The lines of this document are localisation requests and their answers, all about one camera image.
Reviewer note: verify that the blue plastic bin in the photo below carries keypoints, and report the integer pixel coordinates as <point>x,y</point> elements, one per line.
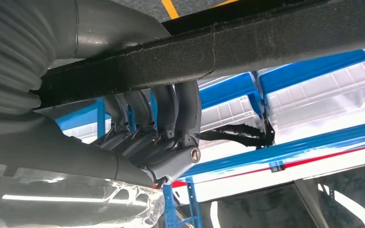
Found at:
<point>311,72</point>
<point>229,89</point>

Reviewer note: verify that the large translucent white bin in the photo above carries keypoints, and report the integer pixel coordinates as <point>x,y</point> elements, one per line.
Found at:
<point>84,135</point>

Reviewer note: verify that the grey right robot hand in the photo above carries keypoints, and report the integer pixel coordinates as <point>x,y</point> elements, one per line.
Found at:
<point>59,163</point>

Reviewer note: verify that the black ribbed plastic part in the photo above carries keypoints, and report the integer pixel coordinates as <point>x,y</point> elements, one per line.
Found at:
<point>232,133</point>

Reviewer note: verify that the blue metal shelf rack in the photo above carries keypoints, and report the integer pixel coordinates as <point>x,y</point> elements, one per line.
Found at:
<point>295,148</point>
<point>75,121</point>

